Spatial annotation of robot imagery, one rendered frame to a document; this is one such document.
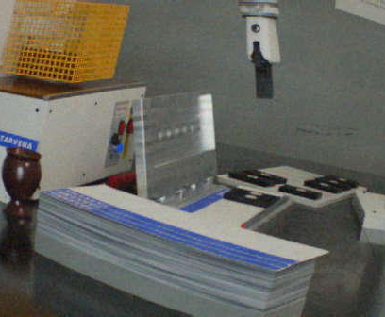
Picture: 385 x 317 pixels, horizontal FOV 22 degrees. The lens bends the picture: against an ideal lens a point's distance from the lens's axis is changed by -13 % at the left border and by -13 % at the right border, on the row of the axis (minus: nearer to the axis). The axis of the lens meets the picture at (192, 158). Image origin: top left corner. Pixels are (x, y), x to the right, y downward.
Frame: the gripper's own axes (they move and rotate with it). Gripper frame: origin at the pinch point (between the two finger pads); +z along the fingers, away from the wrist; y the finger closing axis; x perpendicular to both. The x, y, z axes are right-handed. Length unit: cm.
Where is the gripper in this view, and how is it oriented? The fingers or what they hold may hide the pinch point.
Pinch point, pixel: (264, 88)
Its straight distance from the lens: 212.5
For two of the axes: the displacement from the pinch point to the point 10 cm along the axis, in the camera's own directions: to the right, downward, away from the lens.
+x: -9.6, -0.1, 2.9
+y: 2.9, -0.9, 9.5
